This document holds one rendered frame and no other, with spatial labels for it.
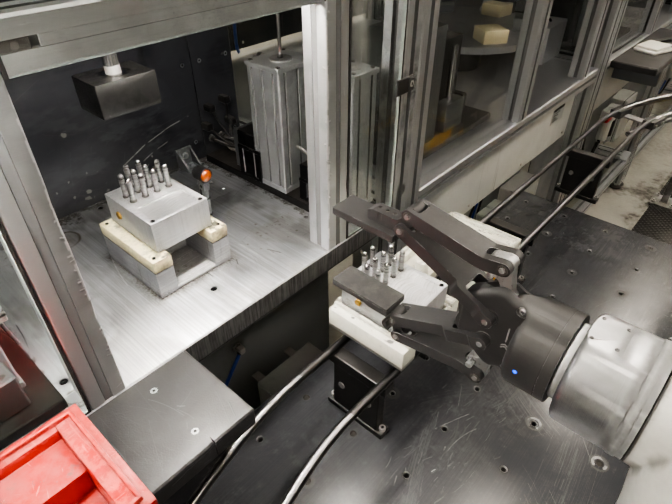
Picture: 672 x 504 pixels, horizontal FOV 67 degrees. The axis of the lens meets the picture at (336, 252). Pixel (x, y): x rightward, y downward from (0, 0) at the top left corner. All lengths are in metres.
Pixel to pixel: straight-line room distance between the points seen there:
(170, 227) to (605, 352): 0.58
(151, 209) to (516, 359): 0.55
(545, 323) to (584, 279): 0.87
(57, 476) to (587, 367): 0.49
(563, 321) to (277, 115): 0.64
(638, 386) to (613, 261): 0.98
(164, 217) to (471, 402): 0.59
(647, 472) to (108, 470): 0.45
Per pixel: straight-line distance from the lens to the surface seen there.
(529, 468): 0.91
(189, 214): 0.78
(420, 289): 0.76
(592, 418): 0.40
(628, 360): 0.39
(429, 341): 0.50
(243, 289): 0.79
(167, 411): 0.66
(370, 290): 0.51
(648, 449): 0.40
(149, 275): 0.80
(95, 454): 0.59
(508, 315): 0.42
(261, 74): 0.91
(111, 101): 0.74
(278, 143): 0.93
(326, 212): 0.81
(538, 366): 0.40
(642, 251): 1.43
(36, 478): 0.61
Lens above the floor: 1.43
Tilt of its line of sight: 38 degrees down
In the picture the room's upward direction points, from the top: straight up
